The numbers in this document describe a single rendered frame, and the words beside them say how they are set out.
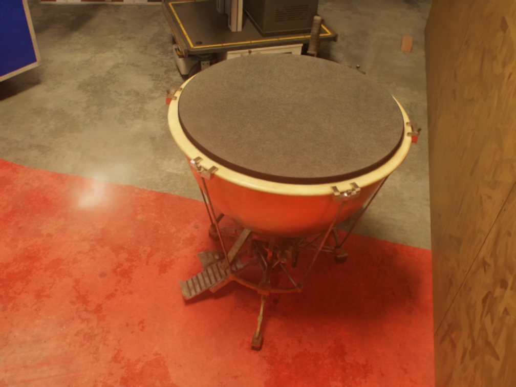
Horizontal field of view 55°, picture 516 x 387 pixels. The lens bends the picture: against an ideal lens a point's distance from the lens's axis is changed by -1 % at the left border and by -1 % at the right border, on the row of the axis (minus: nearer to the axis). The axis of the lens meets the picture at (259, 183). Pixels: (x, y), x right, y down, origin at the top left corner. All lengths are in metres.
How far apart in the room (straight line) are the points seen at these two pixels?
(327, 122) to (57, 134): 1.74
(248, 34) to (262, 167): 1.86
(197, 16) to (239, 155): 2.06
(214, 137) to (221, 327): 0.81
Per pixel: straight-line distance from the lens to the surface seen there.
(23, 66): 3.10
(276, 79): 1.62
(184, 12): 3.31
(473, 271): 1.68
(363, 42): 3.89
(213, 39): 2.97
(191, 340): 1.87
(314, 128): 1.41
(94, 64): 3.44
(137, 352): 1.86
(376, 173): 1.33
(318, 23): 1.83
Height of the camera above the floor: 1.59
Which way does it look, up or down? 41 degrees down
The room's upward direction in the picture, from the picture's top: 5 degrees clockwise
